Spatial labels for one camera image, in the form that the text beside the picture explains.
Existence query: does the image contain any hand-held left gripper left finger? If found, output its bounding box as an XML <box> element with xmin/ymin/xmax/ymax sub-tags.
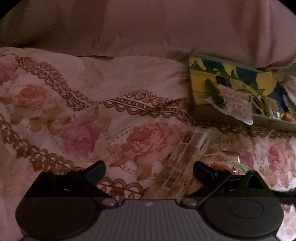
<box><xmin>30</xmin><ymin>160</ymin><xmax>119</xmax><ymax>207</ymax></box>

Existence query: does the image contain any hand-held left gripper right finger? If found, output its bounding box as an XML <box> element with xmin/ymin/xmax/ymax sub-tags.
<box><xmin>180</xmin><ymin>161</ymin><xmax>272</xmax><ymax>207</ymax></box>

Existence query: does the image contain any orange candy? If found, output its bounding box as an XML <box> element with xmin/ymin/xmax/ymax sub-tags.
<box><xmin>206</xmin><ymin>151</ymin><xmax>249</xmax><ymax>177</ymax></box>

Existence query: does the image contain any clear cracker packet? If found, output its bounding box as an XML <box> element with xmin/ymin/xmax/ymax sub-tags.
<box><xmin>161</xmin><ymin>131</ymin><xmax>209</xmax><ymax>191</ymax></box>

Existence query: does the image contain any grey box with colourful lining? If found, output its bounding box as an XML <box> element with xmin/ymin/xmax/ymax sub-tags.
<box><xmin>188</xmin><ymin>53</ymin><xmax>296</xmax><ymax>132</ymax></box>

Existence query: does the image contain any white snack packet green label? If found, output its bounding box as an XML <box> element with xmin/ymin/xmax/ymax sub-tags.
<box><xmin>203</xmin><ymin>84</ymin><xmax>253</xmax><ymax>126</ymax></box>

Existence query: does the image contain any green stick snack packet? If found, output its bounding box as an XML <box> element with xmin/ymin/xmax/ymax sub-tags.
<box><xmin>204</xmin><ymin>78</ymin><xmax>226</xmax><ymax>107</ymax></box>

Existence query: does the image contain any floral bedsheet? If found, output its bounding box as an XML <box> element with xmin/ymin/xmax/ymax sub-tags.
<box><xmin>0</xmin><ymin>46</ymin><xmax>296</xmax><ymax>241</ymax></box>

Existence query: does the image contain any large pink pillow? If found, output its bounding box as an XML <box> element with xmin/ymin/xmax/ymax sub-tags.
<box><xmin>0</xmin><ymin>0</ymin><xmax>296</xmax><ymax>69</ymax></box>

